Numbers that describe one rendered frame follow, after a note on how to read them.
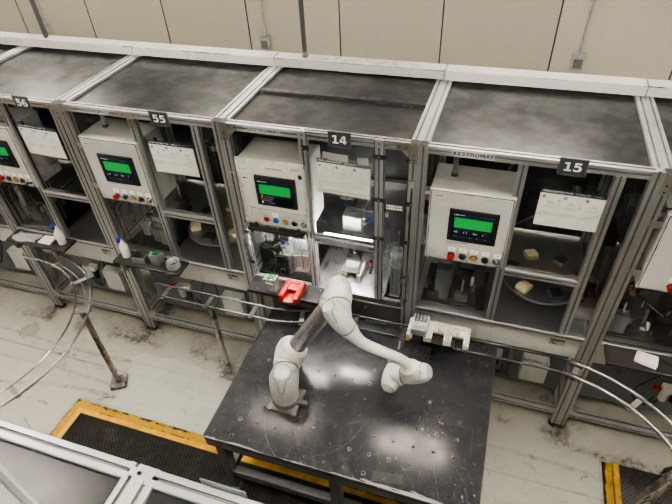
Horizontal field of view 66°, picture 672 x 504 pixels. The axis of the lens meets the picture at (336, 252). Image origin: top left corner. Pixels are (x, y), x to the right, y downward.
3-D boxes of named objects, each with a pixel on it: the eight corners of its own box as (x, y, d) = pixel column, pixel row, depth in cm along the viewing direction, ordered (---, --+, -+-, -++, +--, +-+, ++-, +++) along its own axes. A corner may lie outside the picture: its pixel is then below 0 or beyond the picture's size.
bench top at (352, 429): (203, 439, 289) (202, 435, 287) (276, 305, 365) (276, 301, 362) (477, 520, 251) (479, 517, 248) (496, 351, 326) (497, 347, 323)
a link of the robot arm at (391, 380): (390, 374, 297) (410, 372, 290) (384, 397, 286) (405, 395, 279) (381, 362, 292) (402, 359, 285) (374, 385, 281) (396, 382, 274)
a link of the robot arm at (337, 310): (357, 331, 255) (357, 310, 266) (337, 309, 246) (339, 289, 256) (335, 339, 260) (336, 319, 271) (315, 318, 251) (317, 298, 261)
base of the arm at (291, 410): (302, 419, 292) (301, 414, 288) (266, 410, 297) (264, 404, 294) (313, 393, 305) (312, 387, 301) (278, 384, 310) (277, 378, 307)
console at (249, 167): (244, 224, 317) (231, 158, 287) (263, 198, 338) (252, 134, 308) (308, 235, 306) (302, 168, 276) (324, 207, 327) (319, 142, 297)
